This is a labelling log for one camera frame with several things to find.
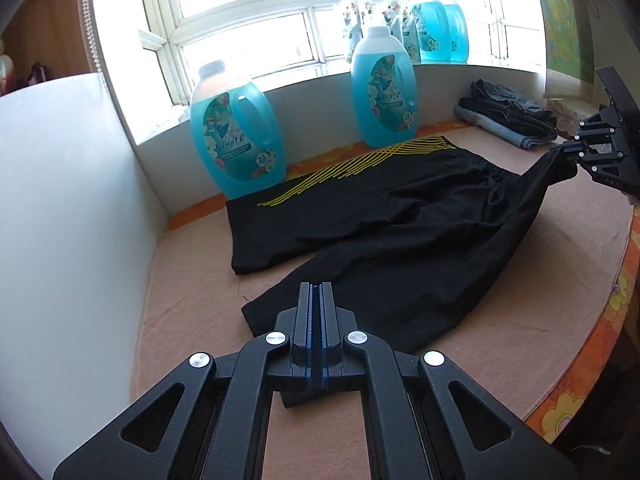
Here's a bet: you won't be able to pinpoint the folded dark clothes stack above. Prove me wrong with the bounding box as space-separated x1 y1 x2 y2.
452 79 558 151

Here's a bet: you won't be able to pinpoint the black pants yellow stripes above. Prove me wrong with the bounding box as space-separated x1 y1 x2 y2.
227 136 577 353

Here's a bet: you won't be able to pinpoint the blue detergent bottle middle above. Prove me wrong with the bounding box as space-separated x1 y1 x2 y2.
350 25 419 148

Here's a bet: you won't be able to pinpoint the white window frame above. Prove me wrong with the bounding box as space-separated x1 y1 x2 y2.
140 0 547 106

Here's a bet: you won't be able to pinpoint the blue detergent bottles on sill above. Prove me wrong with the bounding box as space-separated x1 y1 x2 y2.
411 0 470 64

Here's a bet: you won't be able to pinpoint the refill pouches on sill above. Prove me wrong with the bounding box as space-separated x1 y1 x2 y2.
336 0 421 64

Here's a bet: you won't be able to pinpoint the blue detergent bottle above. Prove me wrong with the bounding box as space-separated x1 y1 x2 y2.
189 60 286 200
350 25 419 148

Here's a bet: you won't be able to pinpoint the blue detergent bottle left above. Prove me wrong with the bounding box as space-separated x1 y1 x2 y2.
189 60 286 200

